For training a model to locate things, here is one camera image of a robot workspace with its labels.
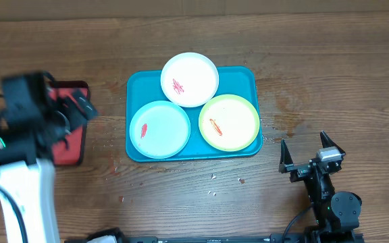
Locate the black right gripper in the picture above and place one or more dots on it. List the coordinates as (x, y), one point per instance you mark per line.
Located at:
(298, 170)

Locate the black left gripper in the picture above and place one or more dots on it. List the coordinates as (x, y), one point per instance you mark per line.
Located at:
(80, 113)

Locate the light blue plate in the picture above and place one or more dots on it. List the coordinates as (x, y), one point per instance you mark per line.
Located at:
(159, 129)

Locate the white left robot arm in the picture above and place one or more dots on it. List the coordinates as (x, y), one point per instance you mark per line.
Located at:
(27, 177)

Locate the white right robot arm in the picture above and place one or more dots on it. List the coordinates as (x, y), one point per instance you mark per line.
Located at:
(336, 213)

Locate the red water tray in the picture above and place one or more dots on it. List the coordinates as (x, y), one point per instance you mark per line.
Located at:
(73, 154)

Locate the blue plastic tray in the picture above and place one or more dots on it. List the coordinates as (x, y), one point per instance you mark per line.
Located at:
(144, 87)

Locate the yellow-green plate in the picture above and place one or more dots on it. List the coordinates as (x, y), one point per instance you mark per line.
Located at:
(229, 122)

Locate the white plate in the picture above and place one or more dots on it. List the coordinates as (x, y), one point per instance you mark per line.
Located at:
(189, 79)

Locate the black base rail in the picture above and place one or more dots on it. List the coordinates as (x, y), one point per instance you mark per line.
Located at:
(116, 235)

